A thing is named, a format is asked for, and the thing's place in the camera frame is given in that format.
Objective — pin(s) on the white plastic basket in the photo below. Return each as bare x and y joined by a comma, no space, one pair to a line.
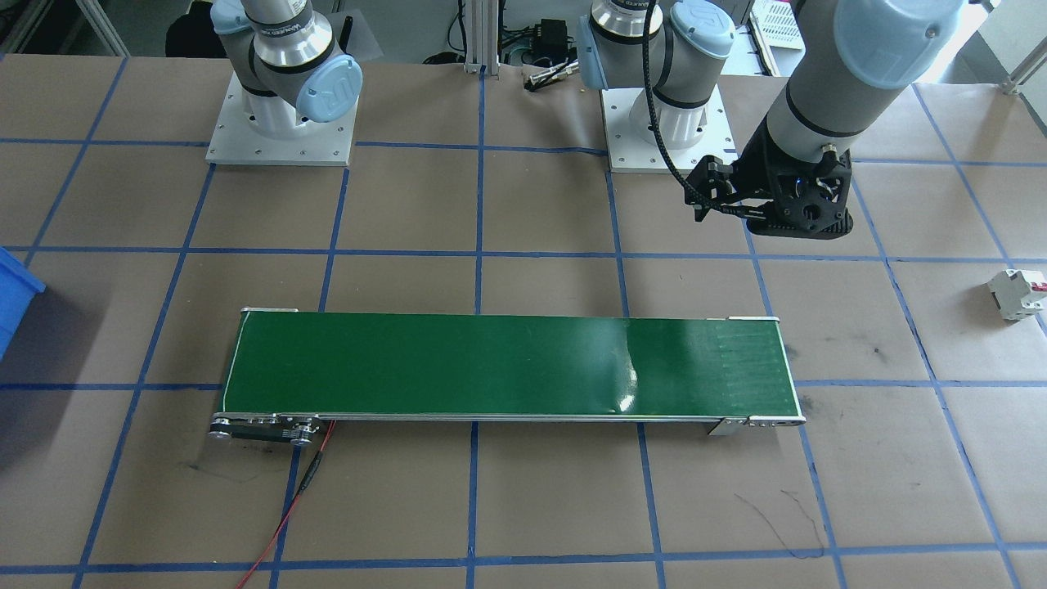
777,24

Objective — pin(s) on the white red circuit breaker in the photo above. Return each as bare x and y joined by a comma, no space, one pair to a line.
1014,294

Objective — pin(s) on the silver metal tool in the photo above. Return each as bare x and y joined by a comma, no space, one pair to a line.
552,76

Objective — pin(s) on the green belt conveyor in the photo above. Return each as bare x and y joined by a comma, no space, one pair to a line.
507,364

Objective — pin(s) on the blue plastic bin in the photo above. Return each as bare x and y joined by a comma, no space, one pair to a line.
16,298

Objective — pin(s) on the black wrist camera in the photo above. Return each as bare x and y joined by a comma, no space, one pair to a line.
710,184

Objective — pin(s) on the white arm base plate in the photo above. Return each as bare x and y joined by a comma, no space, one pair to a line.
278,147
712,151

